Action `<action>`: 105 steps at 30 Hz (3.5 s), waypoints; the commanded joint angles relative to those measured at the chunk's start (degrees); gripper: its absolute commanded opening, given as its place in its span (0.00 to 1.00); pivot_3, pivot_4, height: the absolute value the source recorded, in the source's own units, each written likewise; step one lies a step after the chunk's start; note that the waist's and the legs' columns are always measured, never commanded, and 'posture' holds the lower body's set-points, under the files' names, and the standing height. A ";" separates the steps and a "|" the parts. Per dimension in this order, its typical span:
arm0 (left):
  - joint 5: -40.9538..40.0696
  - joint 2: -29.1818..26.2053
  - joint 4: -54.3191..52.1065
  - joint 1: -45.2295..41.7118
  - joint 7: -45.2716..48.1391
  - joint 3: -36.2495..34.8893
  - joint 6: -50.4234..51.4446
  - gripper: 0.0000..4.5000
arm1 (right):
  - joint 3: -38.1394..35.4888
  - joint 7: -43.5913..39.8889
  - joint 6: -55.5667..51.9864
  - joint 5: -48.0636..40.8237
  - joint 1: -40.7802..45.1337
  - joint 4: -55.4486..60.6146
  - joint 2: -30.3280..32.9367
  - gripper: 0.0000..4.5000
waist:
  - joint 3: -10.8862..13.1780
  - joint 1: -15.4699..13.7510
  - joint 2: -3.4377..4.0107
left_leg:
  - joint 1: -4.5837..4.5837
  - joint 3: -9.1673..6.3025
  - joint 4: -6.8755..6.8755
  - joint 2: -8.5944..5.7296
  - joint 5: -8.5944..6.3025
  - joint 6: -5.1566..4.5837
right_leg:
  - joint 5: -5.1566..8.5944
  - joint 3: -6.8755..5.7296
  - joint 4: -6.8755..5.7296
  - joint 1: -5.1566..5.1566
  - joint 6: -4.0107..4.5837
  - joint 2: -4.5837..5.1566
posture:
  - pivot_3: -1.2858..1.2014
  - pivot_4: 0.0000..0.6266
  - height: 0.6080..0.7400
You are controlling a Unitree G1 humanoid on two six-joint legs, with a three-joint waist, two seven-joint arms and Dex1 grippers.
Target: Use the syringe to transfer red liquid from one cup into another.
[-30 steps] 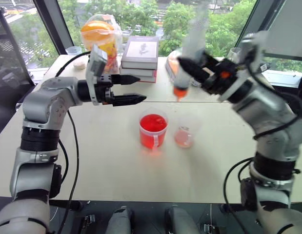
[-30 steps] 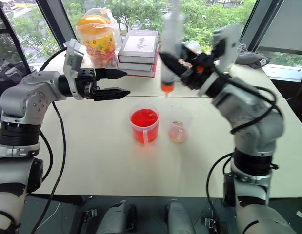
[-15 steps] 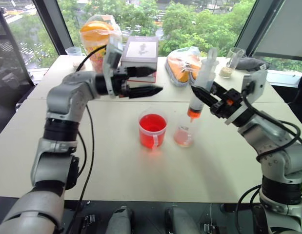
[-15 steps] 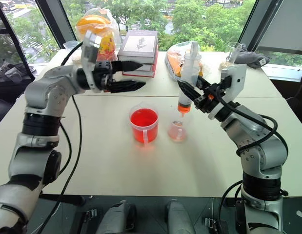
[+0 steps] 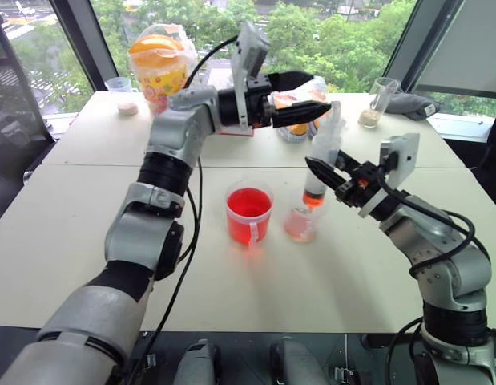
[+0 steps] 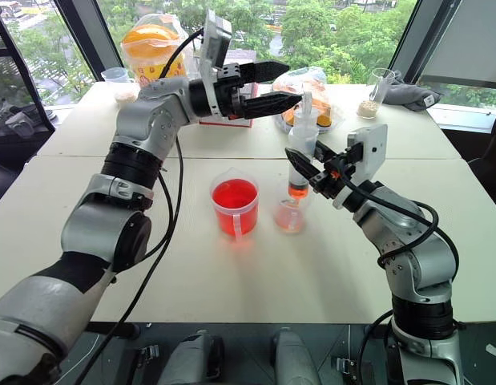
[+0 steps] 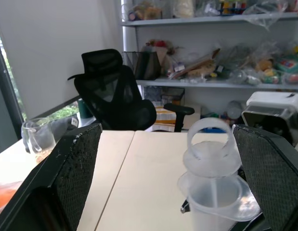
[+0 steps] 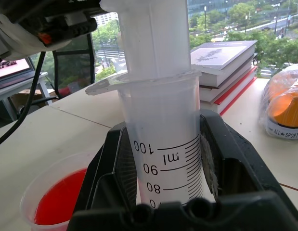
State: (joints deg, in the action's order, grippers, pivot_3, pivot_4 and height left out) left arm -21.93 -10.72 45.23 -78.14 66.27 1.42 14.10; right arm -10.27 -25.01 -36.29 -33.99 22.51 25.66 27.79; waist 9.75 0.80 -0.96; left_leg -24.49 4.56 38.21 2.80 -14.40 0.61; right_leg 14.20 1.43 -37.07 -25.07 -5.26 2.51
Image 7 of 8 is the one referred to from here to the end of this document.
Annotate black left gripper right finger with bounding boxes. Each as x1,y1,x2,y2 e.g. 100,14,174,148
232,124,298,231

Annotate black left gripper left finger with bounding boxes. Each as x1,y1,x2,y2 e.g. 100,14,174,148
0,123,103,231

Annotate dark green cup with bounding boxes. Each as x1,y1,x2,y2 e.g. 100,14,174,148
78,98,93,119

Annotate cup of red liquid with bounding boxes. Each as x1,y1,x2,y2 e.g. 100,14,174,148
0,180,21,214

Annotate clear plastic spouted cup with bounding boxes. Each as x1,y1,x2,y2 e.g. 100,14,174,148
186,177,262,231

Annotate clear glass mug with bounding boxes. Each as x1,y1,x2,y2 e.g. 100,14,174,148
21,117,57,165

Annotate grey cloth bundle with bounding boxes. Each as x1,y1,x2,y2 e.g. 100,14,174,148
49,115,79,143

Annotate white and black appliance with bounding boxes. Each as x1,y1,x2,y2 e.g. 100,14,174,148
241,91,298,148

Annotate black mesh office chair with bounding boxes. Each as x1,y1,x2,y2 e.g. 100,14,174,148
67,49,195,133

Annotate small black clip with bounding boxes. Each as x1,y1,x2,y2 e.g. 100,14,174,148
181,199,191,214

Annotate yellow striped box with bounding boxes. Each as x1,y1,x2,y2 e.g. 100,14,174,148
152,105,179,132

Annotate black mesh file holder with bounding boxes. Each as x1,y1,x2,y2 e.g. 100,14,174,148
123,50,162,81

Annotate wrapped flower bouquet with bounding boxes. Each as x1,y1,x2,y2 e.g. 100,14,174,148
144,39,180,74

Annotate grey metal shelf unit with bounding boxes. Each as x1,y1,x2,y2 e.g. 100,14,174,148
120,0,298,135

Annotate dark window frame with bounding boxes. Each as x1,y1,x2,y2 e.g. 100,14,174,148
0,33,26,156

